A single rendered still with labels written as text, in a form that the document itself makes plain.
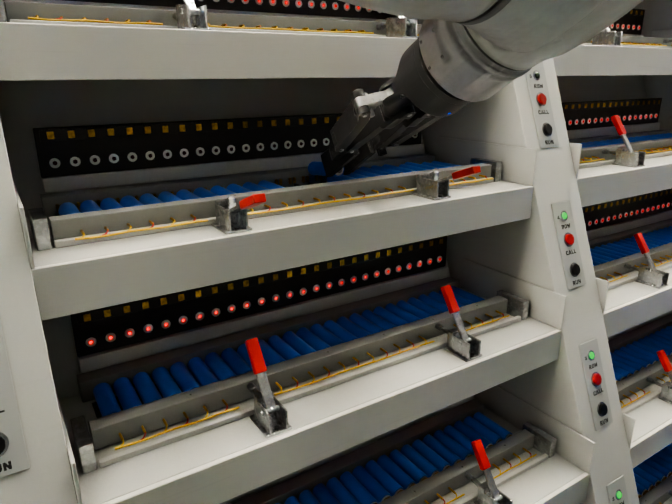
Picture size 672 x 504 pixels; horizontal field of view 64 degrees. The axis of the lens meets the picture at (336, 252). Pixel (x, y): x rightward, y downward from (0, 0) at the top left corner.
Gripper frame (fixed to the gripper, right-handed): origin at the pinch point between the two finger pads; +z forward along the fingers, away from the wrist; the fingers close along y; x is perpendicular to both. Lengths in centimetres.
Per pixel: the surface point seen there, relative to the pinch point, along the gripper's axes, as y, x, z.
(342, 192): 2.3, 4.7, 0.0
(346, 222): 5.4, 9.2, -3.9
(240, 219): 16.6, 6.8, -2.8
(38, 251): 34.4, 6.2, -0.1
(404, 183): -7.1, 4.6, 0.1
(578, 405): -25.6, 38.8, 1.2
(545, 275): -25.2, 20.7, -0.9
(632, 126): -81, -4, 11
